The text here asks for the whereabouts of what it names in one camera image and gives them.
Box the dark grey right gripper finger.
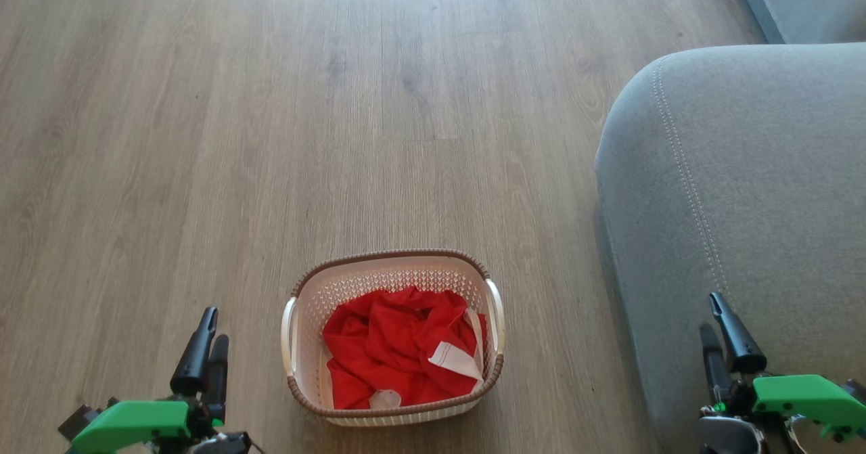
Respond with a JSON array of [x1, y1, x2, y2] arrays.
[[708, 292, 767, 375], [699, 324, 733, 402]]

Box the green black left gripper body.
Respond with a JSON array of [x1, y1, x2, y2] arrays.
[[70, 394, 227, 454]]

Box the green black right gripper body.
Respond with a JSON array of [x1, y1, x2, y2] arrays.
[[710, 373, 866, 454]]

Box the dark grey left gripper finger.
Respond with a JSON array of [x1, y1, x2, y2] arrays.
[[170, 307, 219, 396], [205, 335, 229, 421]]

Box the red garment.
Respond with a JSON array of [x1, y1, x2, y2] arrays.
[[322, 286, 488, 411]]

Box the grey fabric sofa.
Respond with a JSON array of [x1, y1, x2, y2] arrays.
[[595, 43, 866, 454]]

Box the grey sofa seat section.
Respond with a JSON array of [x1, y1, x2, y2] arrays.
[[729, 0, 866, 45]]

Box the white plastic laundry basket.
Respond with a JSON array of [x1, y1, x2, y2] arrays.
[[281, 249, 506, 428]]

